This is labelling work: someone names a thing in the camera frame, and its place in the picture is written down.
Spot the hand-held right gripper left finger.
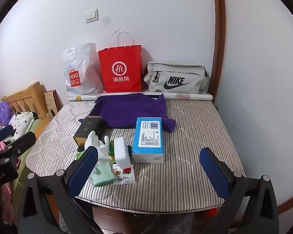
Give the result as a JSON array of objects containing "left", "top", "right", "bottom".
[{"left": 18, "top": 146, "right": 99, "bottom": 234}]

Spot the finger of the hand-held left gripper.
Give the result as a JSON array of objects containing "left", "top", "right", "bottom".
[
  {"left": 0, "top": 125, "right": 15, "bottom": 147},
  {"left": 0, "top": 132, "right": 37, "bottom": 160}
]

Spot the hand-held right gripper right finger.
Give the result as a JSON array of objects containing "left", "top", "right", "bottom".
[{"left": 199, "top": 147, "right": 280, "bottom": 234}]

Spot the sheer mesh drawstring pouch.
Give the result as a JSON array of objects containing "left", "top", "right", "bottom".
[{"left": 89, "top": 161, "right": 116, "bottom": 187}]

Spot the white glove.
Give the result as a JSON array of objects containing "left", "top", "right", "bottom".
[{"left": 84, "top": 131, "right": 113, "bottom": 162}]

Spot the small strawberry print sachet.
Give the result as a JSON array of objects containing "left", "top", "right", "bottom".
[{"left": 112, "top": 162, "right": 136, "bottom": 185}]

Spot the white sponge block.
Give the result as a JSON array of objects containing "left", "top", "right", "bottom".
[{"left": 113, "top": 136, "right": 133, "bottom": 166}]

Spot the polka dot pillow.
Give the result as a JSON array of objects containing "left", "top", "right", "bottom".
[{"left": 9, "top": 112, "right": 38, "bottom": 137}]

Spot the purple plush toy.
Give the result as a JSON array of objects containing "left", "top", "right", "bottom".
[{"left": 0, "top": 102, "right": 13, "bottom": 125}]

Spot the striped mattress pad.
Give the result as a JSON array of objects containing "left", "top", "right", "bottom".
[{"left": 26, "top": 99, "right": 246, "bottom": 212}]

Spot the dark green tea box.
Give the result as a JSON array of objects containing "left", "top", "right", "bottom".
[{"left": 73, "top": 115, "right": 103, "bottom": 148}]

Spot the wooden bed headboard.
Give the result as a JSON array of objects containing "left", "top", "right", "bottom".
[{"left": 1, "top": 82, "right": 52, "bottom": 137}]

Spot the patterned flat box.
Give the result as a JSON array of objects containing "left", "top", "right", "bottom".
[{"left": 44, "top": 90, "right": 59, "bottom": 117}]

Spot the blue tissue pack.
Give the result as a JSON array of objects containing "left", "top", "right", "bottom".
[{"left": 132, "top": 117, "right": 165, "bottom": 164}]

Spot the purple towel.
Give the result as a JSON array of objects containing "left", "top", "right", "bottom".
[{"left": 79, "top": 93, "right": 177, "bottom": 133}]

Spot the brown wooden baseboard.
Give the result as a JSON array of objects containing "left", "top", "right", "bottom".
[{"left": 276, "top": 192, "right": 293, "bottom": 215}]

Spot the rolled printed paper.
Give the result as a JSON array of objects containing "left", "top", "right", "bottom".
[{"left": 67, "top": 91, "right": 214, "bottom": 102}]

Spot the white plastic shopping bag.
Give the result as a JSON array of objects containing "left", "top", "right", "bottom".
[{"left": 63, "top": 43, "right": 105, "bottom": 97}]

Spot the grey waist bag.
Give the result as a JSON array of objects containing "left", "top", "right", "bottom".
[{"left": 144, "top": 61, "right": 210, "bottom": 94}]

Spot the red paper shopping bag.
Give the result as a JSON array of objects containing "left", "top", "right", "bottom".
[{"left": 98, "top": 29, "right": 143, "bottom": 93}]

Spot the brown wooden door frame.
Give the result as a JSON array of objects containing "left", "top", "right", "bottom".
[{"left": 209, "top": 0, "right": 226, "bottom": 105}]

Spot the white wall light switch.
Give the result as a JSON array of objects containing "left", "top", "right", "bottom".
[{"left": 85, "top": 9, "right": 98, "bottom": 23}]

